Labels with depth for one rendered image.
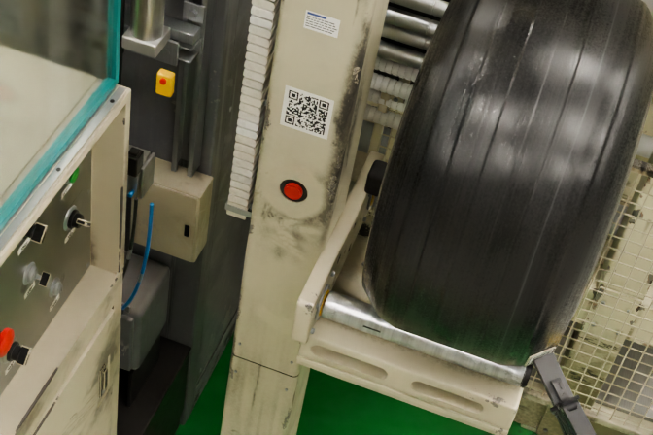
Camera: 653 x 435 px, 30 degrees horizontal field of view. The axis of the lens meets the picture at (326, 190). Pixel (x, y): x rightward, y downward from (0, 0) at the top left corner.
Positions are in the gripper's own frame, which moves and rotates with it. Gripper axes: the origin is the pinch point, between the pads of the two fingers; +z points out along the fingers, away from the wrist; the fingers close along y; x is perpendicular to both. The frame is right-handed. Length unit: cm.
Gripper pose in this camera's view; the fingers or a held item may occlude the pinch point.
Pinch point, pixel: (553, 380)
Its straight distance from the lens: 177.3
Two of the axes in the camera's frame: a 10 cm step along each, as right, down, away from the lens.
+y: 0.4, 3.1, 9.5
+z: -3.8, -8.8, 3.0
